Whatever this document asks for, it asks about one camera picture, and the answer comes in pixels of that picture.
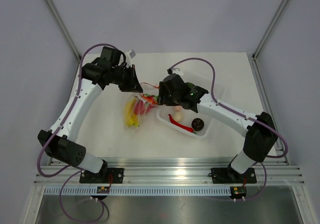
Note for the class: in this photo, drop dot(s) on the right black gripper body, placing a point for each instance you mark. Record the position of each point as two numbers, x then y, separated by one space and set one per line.
169 99

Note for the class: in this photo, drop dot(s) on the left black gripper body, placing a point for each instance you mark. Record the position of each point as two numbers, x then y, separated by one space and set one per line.
126 82

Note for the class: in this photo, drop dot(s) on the clear zip bag orange zipper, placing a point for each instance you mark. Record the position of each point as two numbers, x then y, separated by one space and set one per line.
148 88

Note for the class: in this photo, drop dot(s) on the red dragon fruit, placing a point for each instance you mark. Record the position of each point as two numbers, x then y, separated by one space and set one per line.
145 103

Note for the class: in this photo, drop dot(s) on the yellow banana bunch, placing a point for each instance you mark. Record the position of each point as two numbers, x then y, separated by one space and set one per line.
129 117

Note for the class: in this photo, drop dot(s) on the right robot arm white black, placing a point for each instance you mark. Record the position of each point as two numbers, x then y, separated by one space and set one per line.
257 130

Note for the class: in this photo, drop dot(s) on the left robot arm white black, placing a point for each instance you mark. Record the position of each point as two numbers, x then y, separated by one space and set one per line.
112 67

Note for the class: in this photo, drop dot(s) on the pink peach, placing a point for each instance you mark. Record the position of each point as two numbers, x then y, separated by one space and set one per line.
177 108

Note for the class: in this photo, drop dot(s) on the green avocado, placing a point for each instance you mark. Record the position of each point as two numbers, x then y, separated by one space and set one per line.
190 85

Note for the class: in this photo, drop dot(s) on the white egg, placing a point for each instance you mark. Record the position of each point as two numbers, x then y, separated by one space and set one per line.
178 116

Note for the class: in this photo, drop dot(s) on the red chili pepper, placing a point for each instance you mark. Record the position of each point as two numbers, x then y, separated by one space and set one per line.
186 127

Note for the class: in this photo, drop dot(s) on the white plastic perforated basket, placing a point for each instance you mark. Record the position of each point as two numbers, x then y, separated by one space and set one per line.
162 112

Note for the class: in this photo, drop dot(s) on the dark purple mangosteen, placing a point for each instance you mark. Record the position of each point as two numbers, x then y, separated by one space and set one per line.
197 124

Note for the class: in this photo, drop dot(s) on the left small circuit board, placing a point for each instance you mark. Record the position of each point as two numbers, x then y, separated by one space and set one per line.
103 190

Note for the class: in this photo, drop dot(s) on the small circuit board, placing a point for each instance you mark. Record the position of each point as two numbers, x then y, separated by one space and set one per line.
238 191
103 190

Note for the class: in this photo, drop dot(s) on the right small circuit board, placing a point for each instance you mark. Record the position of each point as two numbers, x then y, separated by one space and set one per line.
238 191

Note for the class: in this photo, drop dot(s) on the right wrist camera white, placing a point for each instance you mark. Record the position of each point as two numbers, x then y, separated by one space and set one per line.
177 71

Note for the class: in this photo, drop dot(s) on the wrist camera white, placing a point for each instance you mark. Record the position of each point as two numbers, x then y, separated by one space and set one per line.
177 71
129 55

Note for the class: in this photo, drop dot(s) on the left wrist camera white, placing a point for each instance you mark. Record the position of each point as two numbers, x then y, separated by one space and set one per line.
129 55

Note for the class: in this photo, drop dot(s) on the aluminium mounting rail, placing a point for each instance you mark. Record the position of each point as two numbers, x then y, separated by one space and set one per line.
195 171

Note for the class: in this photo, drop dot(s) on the right aluminium frame post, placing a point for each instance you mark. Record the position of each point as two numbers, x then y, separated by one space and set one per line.
270 28

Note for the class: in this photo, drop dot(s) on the aluminium frame post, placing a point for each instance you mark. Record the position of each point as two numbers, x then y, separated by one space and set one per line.
63 29
270 28

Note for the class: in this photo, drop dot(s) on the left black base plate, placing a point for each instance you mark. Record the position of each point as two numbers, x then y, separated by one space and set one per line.
105 176

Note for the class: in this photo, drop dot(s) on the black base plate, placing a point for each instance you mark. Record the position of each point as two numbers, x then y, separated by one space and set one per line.
105 176
226 175

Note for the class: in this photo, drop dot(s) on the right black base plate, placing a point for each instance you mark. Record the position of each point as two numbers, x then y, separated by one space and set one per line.
226 175

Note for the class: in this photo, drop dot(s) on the white slotted cable duct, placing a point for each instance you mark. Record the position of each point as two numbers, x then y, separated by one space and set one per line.
218 191

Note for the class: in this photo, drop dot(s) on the left aluminium frame post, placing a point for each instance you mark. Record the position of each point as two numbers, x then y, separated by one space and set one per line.
63 29

